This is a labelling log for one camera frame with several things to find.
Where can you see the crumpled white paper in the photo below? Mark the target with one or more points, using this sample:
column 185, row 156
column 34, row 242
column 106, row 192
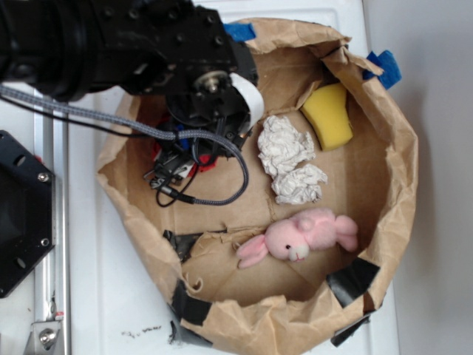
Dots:
column 286, row 155

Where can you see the white plastic tray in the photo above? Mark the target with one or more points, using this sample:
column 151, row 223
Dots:
column 115, row 308

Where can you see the blue tape top right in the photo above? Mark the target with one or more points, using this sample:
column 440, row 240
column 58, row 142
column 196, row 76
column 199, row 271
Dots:
column 391, row 72

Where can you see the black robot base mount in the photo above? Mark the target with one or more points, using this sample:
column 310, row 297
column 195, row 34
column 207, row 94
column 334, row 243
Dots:
column 26, row 212

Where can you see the pink plush bunny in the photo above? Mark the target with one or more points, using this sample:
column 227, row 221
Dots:
column 294, row 238

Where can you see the brown paper bag bin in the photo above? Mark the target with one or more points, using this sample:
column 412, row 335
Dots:
column 279, row 307

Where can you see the metal corner bracket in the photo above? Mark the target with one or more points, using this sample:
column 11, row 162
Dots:
column 46, row 338

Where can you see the blue tape top left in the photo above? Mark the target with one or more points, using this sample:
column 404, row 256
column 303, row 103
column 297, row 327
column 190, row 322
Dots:
column 240, row 32

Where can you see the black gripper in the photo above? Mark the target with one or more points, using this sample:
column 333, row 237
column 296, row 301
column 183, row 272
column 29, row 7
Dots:
column 228, row 106

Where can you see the blue tape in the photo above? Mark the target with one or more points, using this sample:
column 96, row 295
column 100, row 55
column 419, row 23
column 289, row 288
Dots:
column 240, row 32
column 391, row 72

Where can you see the aluminium frame rail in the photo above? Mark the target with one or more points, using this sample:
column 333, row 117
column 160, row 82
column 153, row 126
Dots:
column 51, row 275

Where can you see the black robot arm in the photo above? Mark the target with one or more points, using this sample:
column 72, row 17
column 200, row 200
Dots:
column 53, row 53

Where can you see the yellow sponge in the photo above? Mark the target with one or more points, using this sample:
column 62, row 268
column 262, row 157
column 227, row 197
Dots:
column 325, row 109

